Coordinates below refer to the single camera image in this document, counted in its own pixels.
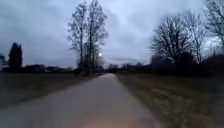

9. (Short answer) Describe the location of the tall bare tree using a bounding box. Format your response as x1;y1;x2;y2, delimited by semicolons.
66;1;88;73
84;0;110;75

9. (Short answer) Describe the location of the grey paved path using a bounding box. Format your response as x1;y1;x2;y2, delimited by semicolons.
0;73;164;128

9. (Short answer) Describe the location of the dark row of trees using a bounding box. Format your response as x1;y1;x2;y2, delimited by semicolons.
105;53;224;77

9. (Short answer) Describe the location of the row of low buildings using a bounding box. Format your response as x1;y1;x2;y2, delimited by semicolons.
22;64;74;74

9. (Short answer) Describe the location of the dry grass field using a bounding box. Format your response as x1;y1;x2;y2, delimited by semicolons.
114;73;224;128

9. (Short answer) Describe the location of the dark grass field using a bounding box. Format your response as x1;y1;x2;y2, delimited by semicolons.
0;71;101;110

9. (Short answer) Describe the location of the dark conifer tree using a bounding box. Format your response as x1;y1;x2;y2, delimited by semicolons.
8;42;24;72

